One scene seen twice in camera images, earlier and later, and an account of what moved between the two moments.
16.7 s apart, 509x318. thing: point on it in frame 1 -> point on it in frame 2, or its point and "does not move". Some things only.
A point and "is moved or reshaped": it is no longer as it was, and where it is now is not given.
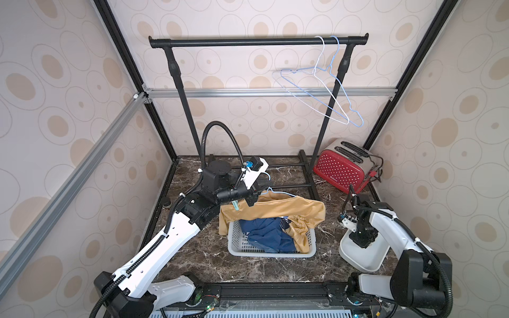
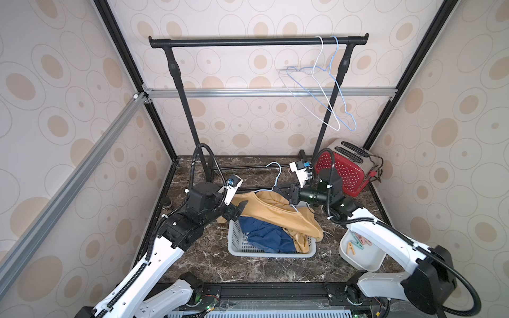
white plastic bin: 370,259 does not move
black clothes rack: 168,42 does not move
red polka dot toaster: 348,164 does not move
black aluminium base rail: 278,296 does not move
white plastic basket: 238,246 does not move
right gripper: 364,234 -> 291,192
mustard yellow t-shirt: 300,216 is moved or reshaped
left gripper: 255,189 -> 232,211
